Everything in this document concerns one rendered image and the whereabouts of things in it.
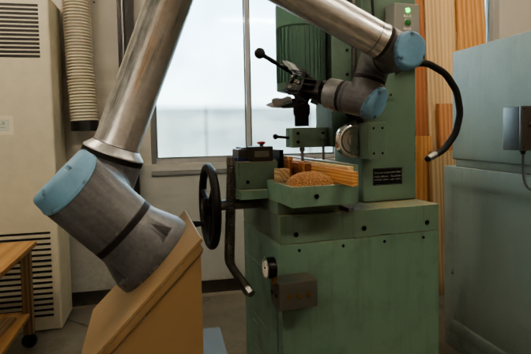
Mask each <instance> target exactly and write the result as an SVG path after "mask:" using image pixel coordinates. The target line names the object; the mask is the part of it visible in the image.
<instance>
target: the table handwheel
mask: <svg viewBox="0 0 531 354"><path fill-rule="evenodd" d="M208 177H209V183H210V188H211V190H210V194H209V196H208V195H207V193H206V189H207V178H208ZM228 203H229V202H228V201H227V200H221V198H220V186H219V182H218V178H217V173H216V170H215V168H214V166H213V165H211V164H209V163H207V164H204V165H203V167H202V168H201V174H200V179H199V213H200V221H202V223H203V225H202V226H201V231H202V235H203V239H204V241H205V245H206V246H207V247H208V248H209V249H210V250H214V249H216V248H217V246H218V244H219V242H220V234H221V223H222V212H221V211H222V210H227V209H229V208H228V207H229V206H228V205H229V204H228ZM235 203H236V204H235V209H254V208H260V205H261V202H260V199H252V200H239V199H236V200H235Z"/></svg>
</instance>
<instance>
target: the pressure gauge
mask: <svg viewBox="0 0 531 354"><path fill-rule="evenodd" d="M263 261H264V262H263ZM264 266H265V269H264ZM262 273H263V276H264V278H265V279H269V278H272V284H276V281H277V262H276V259H275V257H264V258H263V259H262Z"/></svg>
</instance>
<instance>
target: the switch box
mask: <svg viewBox="0 0 531 354"><path fill-rule="evenodd" d="M407 7H408V8H410V13H406V12H405V8H407ZM404 14H408V15H411V17H404ZM406 19H409V20H410V21H411V24H410V26H406V25H405V20H406ZM385 23H387V24H391V25H393V26H394V27H395V28H398V29H399V30H401V31H403V32H405V31H414V32H417V33H419V5H417V4H406V3H396V2H395V3H393V4H391V5H389V6H386V7H385ZM404 27H410V28H411V30H404Z"/></svg>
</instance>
